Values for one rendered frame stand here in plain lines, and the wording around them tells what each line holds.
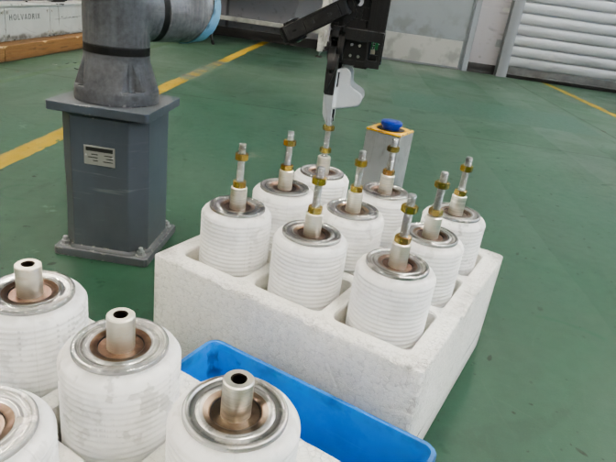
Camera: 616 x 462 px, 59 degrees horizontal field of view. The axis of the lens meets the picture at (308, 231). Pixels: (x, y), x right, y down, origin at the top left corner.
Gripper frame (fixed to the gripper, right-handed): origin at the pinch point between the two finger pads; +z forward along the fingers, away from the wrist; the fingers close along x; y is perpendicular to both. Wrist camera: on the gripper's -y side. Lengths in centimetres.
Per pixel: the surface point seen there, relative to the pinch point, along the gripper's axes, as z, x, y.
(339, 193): 12.1, -3.1, 4.4
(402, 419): 24, -40, 18
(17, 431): 10, -66, -9
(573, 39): -8, 505, 169
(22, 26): 20, 201, -197
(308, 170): 9.7, -0.5, -1.7
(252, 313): 19.3, -32.6, -2.0
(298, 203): 10.7, -14.7, -0.6
